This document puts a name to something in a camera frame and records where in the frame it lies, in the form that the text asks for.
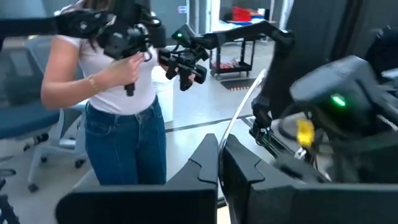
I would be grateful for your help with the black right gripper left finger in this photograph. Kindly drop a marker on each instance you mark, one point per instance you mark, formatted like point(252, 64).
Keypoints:
point(140, 205)

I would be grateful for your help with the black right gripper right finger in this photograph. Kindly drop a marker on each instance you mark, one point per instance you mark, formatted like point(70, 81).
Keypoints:
point(311, 205)

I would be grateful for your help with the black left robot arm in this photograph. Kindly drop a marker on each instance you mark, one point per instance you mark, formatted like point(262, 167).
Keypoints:
point(342, 93)

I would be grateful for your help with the person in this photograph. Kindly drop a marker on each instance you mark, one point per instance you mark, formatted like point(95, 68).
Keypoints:
point(124, 140)

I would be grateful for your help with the yellow tag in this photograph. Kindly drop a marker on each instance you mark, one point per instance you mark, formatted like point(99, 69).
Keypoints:
point(304, 132)

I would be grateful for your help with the black stand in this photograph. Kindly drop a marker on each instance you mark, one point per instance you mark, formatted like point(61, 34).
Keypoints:
point(6, 208)

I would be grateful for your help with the black floor mat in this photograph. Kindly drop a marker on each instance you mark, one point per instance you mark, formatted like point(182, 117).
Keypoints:
point(239, 83)

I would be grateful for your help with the blue office chair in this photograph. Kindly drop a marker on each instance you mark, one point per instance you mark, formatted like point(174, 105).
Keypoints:
point(25, 121)

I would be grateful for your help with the black utility cart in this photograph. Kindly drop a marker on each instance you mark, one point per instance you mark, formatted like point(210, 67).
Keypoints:
point(230, 67)

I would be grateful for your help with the red plastic bin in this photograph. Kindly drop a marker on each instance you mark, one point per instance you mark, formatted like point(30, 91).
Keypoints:
point(241, 14)

